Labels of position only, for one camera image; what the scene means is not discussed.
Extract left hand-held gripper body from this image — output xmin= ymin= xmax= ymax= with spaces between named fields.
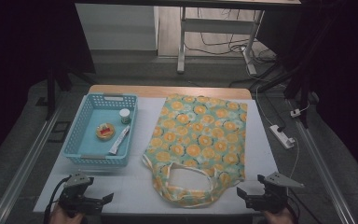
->
xmin=58 ymin=172 xmax=104 ymax=217

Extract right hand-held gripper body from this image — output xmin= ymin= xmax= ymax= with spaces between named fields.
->
xmin=245 ymin=172 xmax=306 ymax=215

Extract blue plastic basket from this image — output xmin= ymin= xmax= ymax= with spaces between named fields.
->
xmin=62 ymin=92 xmax=139 ymax=167

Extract white tube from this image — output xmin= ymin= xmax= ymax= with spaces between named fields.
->
xmin=108 ymin=124 xmax=131 ymax=156

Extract small white-capped jar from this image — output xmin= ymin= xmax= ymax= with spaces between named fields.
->
xmin=118 ymin=107 xmax=132 ymax=126

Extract orange floral tote bag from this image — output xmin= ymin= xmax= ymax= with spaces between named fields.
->
xmin=141 ymin=92 xmax=249 ymax=209

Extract person's left hand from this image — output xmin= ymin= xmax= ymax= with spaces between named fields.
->
xmin=48 ymin=204 xmax=86 ymax=224

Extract person's right hand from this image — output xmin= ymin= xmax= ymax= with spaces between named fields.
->
xmin=261 ymin=206 xmax=296 ymax=224

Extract white table mat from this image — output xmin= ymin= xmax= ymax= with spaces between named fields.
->
xmin=33 ymin=94 xmax=293 ymax=217

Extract white power strip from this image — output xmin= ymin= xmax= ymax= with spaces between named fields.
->
xmin=268 ymin=123 xmax=296 ymax=150

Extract black floor plate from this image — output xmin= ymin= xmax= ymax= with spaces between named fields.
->
xmin=48 ymin=120 xmax=73 ymax=144

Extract black metal stand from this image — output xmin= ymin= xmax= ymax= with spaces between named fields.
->
xmin=44 ymin=60 xmax=97 ymax=121
xmin=254 ymin=43 xmax=320 ymax=129

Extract white cabinet panel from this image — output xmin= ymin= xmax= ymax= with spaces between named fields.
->
xmin=75 ymin=3 xmax=159 ymax=52

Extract left hand-held gripper cable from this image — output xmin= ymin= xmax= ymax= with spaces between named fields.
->
xmin=42 ymin=176 xmax=72 ymax=224

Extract hand-held gripper cable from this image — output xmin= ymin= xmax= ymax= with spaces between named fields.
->
xmin=42 ymin=176 xmax=72 ymax=224
xmin=285 ymin=189 xmax=301 ymax=224

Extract right hand-held gripper cable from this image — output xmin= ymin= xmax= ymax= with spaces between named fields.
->
xmin=285 ymin=189 xmax=301 ymax=224

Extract thin white cable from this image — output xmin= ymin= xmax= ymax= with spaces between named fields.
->
xmin=286 ymin=137 xmax=301 ymax=188

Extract aluminium rail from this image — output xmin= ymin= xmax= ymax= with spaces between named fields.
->
xmin=0 ymin=101 xmax=65 ymax=224
xmin=287 ymin=98 xmax=357 ymax=224

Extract black cables on floor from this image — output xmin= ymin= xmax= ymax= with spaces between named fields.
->
xmin=185 ymin=7 xmax=278 ymax=68

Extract white metal desk frame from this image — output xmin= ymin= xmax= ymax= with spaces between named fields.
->
xmin=176 ymin=6 xmax=266 ymax=76

